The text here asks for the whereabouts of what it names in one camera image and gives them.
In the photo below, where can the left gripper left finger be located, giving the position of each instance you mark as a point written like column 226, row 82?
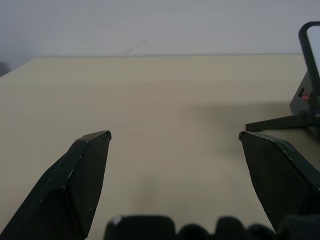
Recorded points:
column 75, row 180

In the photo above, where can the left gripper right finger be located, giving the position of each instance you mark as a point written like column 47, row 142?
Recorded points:
column 280, row 180

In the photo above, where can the black-framed whiteboard with stand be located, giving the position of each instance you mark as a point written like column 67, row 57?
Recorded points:
column 302, row 97

